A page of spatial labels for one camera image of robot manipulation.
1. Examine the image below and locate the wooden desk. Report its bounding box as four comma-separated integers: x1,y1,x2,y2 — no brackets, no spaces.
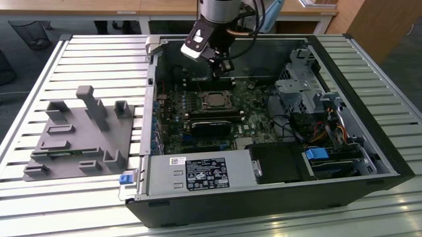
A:
0,0,340,35

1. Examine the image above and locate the black wire mesh bin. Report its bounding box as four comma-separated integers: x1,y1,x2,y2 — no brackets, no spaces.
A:
7,20,53,50

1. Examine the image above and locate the black RAM slot bank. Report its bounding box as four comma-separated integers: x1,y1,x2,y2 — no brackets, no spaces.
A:
186,110,243,122
188,77,234,91

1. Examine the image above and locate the silver chipset heatsink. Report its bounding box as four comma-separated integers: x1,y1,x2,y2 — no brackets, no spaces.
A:
234,137,255,149

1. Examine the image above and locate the pale blue teach pendant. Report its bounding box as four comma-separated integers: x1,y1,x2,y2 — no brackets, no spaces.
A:
263,0,285,33

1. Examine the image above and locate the silver power supply unit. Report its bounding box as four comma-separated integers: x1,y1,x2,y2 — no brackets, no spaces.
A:
144,149,257,196

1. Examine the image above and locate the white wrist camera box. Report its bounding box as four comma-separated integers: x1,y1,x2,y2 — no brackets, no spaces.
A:
180,21,216,61

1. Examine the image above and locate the grey parts rack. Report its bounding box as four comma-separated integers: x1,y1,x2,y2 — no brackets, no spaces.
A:
21,85,136,183

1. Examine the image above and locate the black graphics card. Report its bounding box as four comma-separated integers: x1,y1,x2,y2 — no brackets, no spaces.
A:
189,119,233,138

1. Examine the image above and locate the orange yellow wire bundle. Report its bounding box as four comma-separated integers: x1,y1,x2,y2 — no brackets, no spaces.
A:
309,106,349,146

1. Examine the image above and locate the metal socket cover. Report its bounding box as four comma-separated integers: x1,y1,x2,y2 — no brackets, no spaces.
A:
201,90,233,109

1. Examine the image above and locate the white floor cable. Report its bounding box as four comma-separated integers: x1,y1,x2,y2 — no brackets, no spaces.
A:
0,90,30,97

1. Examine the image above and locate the CPU socket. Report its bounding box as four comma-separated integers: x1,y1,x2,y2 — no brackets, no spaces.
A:
200,90,234,110

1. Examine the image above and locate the silver metal drive cage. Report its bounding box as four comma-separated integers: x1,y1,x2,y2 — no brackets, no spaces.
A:
273,48,347,116

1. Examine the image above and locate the blue disk carrier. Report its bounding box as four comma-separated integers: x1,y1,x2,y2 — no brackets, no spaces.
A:
304,147,329,161

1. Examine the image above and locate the black PC case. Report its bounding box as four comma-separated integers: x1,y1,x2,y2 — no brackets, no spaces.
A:
124,34,415,229

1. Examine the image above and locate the green motherboard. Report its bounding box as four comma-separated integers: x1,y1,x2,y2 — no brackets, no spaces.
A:
154,79,291,155

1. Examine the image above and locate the wooden cabinet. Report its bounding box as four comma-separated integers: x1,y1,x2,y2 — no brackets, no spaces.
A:
325,0,422,65

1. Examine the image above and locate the black plastic shroud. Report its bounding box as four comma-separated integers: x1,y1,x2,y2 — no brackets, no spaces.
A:
247,142,316,185

